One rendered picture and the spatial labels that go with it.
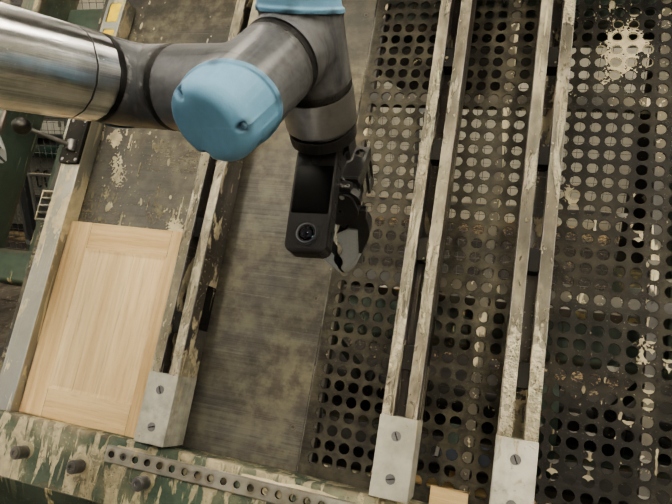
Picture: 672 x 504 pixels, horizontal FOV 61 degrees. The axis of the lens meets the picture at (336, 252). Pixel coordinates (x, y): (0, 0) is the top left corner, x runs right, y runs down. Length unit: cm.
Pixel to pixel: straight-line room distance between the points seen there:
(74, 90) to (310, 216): 24
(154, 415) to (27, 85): 74
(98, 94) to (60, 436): 85
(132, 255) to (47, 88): 80
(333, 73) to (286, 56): 8
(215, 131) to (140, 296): 80
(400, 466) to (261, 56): 68
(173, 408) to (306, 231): 60
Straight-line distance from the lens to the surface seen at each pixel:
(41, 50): 48
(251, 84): 45
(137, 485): 112
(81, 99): 50
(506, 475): 94
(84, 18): 171
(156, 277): 121
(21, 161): 161
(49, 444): 127
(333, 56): 54
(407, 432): 95
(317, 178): 60
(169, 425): 110
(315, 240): 57
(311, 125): 57
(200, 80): 45
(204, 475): 108
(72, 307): 131
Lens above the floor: 157
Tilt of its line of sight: 19 degrees down
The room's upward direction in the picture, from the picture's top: straight up
